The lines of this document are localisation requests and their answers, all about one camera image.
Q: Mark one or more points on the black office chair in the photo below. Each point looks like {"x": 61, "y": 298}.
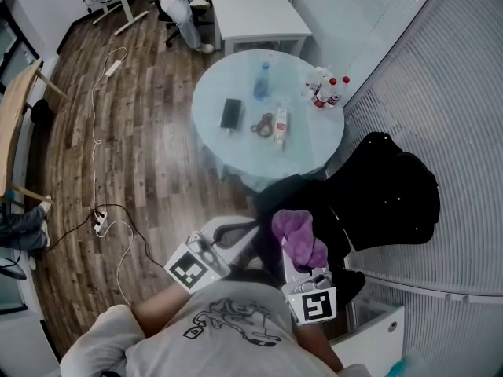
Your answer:
{"x": 291, "y": 198}

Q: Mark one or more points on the person's right forearm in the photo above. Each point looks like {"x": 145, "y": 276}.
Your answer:
{"x": 316, "y": 346}

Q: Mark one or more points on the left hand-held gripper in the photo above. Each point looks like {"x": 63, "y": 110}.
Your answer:
{"x": 192, "y": 271}

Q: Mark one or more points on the white power strip with plugs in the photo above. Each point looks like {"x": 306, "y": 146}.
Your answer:
{"x": 100, "y": 220}

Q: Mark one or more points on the person's left forearm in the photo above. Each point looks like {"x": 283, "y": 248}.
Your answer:
{"x": 157, "y": 314}

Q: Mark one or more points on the blue water bottle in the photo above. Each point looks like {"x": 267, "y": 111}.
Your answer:
{"x": 262, "y": 81}

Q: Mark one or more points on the white cabinet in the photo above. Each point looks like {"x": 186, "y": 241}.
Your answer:
{"x": 373, "y": 326}

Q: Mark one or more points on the white drink bottle red label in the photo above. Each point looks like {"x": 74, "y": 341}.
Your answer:
{"x": 280, "y": 127}

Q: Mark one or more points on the round table with pale cover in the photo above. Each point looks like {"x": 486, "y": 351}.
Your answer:
{"x": 306, "y": 143}

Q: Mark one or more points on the wooden table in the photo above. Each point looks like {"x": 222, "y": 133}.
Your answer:
{"x": 13, "y": 128}

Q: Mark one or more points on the red cap plastic bottle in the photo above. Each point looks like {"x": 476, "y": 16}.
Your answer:
{"x": 338, "y": 92}
{"x": 323, "y": 94}

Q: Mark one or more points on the black swivel chair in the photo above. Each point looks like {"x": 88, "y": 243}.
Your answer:
{"x": 169, "y": 22}

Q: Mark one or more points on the clear plastic bottle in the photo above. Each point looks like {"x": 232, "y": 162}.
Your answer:
{"x": 309, "y": 90}
{"x": 320, "y": 76}

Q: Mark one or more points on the black phone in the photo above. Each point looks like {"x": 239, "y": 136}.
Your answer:
{"x": 230, "y": 113}

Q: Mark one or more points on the black jacket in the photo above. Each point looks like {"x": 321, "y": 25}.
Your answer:
{"x": 389, "y": 198}

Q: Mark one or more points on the person's grey printed shirt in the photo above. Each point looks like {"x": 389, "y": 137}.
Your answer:
{"x": 220, "y": 340}

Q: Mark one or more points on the white rectangular desk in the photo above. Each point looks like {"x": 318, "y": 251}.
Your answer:
{"x": 253, "y": 14}

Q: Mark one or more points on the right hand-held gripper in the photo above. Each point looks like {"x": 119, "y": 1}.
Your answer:
{"x": 314, "y": 304}

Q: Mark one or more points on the purple cloth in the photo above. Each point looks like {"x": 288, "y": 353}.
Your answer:
{"x": 296, "y": 238}

